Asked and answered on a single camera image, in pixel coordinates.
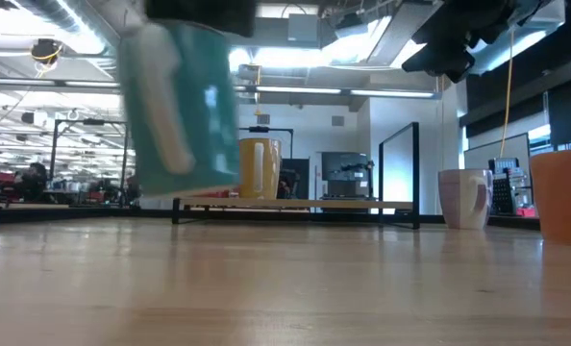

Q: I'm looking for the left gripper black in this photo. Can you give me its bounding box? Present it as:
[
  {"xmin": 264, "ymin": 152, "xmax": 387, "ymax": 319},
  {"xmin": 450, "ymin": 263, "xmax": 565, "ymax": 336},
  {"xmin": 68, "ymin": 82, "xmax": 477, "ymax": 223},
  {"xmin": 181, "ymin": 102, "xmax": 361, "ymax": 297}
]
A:
[{"xmin": 143, "ymin": 0, "xmax": 259, "ymax": 38}]

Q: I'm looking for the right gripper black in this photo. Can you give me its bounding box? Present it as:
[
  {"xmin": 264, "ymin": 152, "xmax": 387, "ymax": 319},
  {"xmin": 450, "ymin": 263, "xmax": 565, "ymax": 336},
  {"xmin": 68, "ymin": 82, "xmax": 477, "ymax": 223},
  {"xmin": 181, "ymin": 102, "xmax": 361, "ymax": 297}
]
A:
[{"xmin": 400, "ymin": 0, "xmax": 525, "ymax": 85}]

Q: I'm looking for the teal mug white handle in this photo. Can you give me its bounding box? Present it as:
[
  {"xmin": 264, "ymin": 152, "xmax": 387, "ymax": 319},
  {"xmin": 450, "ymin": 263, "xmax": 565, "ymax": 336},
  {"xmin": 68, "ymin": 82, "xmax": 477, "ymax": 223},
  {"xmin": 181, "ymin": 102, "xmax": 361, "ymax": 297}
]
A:
[{"xmin": 116, "ymin": 21, "xmax": 242, "ymax": 198}]

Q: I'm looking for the yellow mug white handle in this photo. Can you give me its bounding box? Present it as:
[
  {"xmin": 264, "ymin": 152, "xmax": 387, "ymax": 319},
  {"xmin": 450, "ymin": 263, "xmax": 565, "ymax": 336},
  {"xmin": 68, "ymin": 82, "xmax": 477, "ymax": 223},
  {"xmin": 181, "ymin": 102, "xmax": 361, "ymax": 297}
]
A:
[{"xmin": 238, "ymin": 137, "xmax": 283, "ymax": 201}]

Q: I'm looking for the orange faceted mug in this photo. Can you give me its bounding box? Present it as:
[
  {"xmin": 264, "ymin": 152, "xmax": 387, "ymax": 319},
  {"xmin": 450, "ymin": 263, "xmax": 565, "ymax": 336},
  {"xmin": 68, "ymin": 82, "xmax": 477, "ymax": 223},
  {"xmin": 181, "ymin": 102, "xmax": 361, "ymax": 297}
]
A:
[{"xmin": 529, "ymin": 148, "xmax": 571, "ymax": 247}]

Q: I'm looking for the black coffee machine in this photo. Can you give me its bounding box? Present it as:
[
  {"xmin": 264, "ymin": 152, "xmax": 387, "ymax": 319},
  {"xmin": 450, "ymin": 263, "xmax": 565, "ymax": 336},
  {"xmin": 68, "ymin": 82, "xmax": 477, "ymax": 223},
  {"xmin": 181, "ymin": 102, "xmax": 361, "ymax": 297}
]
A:
[{"xmin": 320, "ymin": 151, "xmax": 376, "ymax": 201}]

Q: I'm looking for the white partition board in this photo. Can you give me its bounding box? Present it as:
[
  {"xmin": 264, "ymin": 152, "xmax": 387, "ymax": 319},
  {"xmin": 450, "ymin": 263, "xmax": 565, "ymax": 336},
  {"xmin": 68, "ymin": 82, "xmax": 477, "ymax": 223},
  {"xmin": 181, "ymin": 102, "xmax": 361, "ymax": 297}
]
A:
[{"xmin": 462, "ymin": 133, "xmax": 532, "ymax": 172}]

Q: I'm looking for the long ceiling light bar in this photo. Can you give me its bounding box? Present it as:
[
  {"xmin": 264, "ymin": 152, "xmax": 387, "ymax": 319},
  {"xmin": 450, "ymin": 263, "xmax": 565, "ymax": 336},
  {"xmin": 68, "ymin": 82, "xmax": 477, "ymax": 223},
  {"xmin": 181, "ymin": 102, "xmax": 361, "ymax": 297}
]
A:
[{"xmin": 0, "ymin": 76, "xmax": 443, "ymax": 100}]

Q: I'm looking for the pink and white faceted mug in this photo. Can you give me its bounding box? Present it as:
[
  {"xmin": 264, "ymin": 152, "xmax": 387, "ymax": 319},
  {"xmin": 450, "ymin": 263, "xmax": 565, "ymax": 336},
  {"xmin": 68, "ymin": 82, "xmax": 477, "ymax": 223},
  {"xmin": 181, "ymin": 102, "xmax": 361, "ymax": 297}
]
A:
[{"xmin": 437, "ymin": 168, "xmax": 494, "ymax": 231}]

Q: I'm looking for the person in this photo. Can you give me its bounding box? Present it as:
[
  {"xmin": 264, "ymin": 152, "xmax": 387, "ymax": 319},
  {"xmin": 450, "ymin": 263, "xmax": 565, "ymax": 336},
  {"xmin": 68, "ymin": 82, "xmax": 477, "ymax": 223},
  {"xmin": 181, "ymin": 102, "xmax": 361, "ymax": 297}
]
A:
[{"xmin": 21, "ymin": 161, "xmax": 50, "ymax": 203}]

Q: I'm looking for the yellow hanging cord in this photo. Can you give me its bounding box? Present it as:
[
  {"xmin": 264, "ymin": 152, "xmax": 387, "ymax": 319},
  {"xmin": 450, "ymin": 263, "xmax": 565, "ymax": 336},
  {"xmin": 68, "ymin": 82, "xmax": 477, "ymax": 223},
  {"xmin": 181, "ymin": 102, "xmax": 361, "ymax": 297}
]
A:
[{"xmin": 499, "ymin": 26, "xmax": 516, "ymax": 160}]

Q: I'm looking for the black background rig frame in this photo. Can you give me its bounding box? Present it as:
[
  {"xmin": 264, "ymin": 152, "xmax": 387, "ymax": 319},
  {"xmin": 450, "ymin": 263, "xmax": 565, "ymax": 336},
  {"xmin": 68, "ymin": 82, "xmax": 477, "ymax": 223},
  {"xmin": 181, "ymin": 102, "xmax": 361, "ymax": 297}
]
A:
[
  {"xmin": 49, "ymin": 117, "xmax": 131, "ymax": 208},
  {"xmin": 239, "ymin": 125, "xmax": 295, "ymax": 160}
]

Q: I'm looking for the black wire rack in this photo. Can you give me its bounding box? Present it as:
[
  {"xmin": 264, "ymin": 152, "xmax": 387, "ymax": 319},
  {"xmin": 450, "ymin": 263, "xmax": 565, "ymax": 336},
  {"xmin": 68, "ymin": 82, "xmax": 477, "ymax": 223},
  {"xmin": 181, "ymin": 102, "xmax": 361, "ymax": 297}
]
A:
[{"xmin": 486, "ymin": 157, "xmax": 530, "ymax": 216}]

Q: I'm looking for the ceiling cable reel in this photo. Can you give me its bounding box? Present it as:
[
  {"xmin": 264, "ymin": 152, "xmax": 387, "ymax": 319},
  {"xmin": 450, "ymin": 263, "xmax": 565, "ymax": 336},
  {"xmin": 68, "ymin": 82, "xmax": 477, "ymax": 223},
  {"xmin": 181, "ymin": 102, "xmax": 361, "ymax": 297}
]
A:
[{"xmin": 29, "ymin": 37, "xmax": 64, "ymax": 66}]

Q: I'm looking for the wooden shelf black metal frame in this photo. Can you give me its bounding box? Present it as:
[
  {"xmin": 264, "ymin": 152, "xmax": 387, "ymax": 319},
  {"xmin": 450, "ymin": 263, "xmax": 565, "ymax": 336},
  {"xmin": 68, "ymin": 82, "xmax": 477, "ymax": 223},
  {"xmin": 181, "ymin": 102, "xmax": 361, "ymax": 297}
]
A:
[{"xmin": 171, "ymin": 121, "xmax": 421, "ymax": 231}]

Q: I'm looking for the black aluminium rig frame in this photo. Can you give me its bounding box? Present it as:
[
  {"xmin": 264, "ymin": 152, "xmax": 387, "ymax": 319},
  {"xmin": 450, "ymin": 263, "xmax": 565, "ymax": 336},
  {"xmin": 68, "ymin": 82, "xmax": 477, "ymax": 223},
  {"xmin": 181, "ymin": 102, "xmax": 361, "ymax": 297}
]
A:
[{"xmin": 0, "ymin": 204, "xmax": 544, "ymax": 232}]

